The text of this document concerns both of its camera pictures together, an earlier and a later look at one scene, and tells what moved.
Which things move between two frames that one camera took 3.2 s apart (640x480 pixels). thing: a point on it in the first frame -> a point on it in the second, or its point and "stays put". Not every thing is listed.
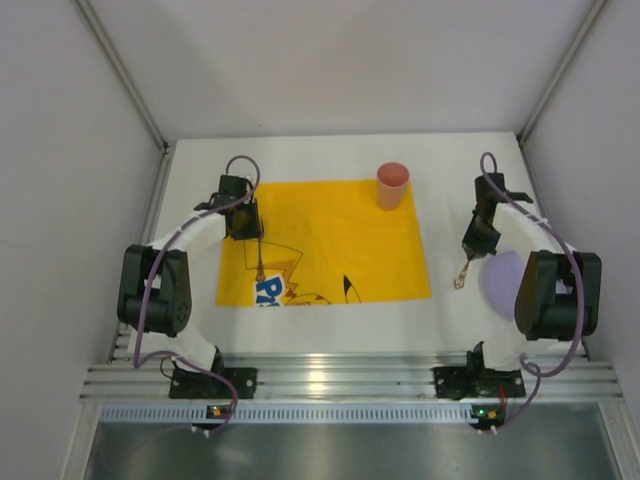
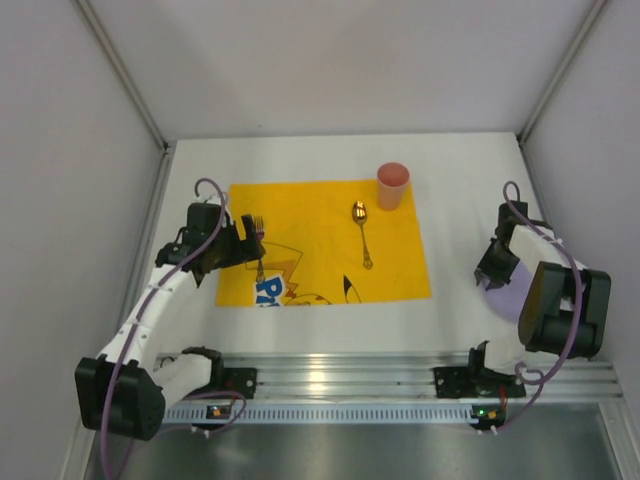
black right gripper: (478, 242) -> (490, 270)
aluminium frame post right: (590, 22) stays put
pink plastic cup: (392, 177) stays put
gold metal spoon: (459, 281) -> (360, 215)
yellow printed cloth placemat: (326, 242) stays put
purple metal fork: (260, 273) stays put
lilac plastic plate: (502, 275) stays put
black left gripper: (245, 228) -> (245, 240)
